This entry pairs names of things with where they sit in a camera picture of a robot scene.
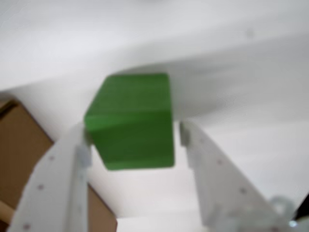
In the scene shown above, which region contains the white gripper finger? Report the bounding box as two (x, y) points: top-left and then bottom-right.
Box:
(8, 122), (94, 232)
(178, 120), (300, 232)

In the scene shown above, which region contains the green cube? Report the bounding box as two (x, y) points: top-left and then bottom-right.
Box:
(83, 72), (176, 172)

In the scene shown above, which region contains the brown cardboard box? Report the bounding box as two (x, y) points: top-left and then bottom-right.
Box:
(0, 99), (118, 232)

